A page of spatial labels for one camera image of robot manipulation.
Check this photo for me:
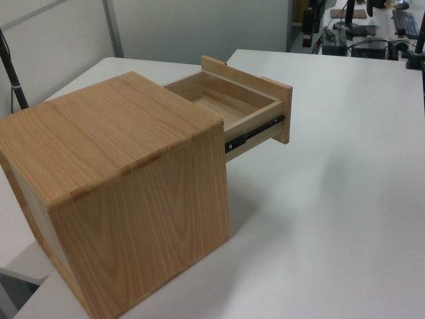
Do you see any wooden sliding drawer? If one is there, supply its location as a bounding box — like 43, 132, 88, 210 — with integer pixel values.
163, 55, 294, 163

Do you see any black metal drawer slide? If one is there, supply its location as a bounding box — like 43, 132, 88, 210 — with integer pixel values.
224, 114, 286, 155

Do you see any light wooden drawer cabinet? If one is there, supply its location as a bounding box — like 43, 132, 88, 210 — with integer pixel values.
0, 70, 232, 319

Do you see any black upright speaker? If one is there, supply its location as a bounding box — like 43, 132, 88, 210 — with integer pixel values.
301, 5, 317, 48

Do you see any black stand pole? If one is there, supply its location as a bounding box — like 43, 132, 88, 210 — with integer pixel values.
0, 28, 29, 110

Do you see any black monitor stand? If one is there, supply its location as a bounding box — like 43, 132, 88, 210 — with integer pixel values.
331, 0, 368, 38

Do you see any black desktop box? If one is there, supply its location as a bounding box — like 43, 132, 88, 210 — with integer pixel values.
322, 27, 348, 56

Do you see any black computer keyboard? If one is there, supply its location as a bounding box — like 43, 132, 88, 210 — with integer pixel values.
391, 9, 421, 39

